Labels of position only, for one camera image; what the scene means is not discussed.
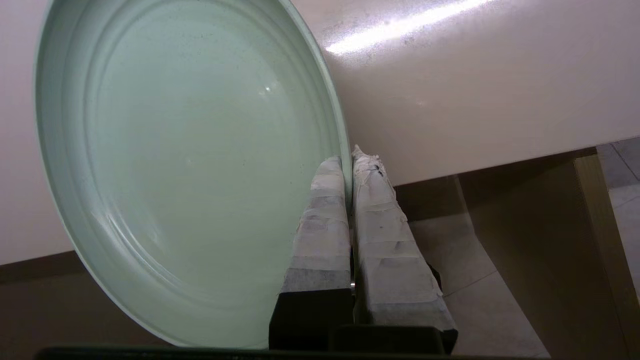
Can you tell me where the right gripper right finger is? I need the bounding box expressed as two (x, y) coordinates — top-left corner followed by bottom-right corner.
(352, 144), (459, 355)

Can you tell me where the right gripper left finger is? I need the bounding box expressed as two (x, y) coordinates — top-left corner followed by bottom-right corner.
(268, 155), (354, 351)

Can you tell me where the pale green round plate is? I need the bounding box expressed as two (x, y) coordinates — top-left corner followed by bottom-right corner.
(34, 0), (353, 349)

